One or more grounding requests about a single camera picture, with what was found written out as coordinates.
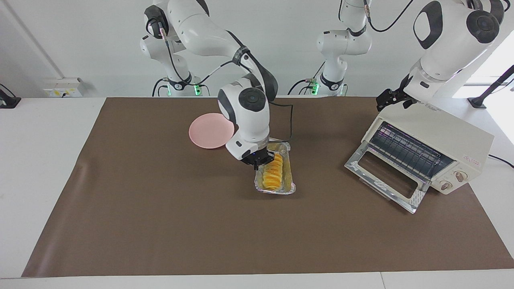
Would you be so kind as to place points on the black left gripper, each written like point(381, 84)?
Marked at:
point(401, 94)

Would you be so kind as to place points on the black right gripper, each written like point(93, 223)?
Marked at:
point(259, 156)

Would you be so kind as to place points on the golden ridged bread loaf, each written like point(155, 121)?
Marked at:
point(274, 174)

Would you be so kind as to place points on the aluminium foil tray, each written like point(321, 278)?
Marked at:
point(290, 178)

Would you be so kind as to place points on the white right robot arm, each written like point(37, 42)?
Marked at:
point(245, 108)

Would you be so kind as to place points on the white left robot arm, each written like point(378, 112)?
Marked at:
point(445, 40)

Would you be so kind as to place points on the cream toaster oven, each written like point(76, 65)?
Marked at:
point(449, 134)

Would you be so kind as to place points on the glass oven door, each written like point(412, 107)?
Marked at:
point(385, 188)

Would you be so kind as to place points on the small cream oven knob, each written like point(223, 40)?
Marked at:
point(445, 185)

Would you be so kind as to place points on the large cream oven knob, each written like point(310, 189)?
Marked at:
point(461, 176)

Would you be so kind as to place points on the pink round plate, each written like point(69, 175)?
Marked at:
point(207, 130)

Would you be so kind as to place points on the brown table mat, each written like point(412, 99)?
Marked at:
point(200, 224)

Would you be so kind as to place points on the black angled stand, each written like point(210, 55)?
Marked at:
point(492, 88)

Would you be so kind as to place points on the white wall power outlet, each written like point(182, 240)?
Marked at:
point(62, 90)

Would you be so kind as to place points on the black clamp mount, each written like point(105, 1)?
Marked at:
point(8, 101)

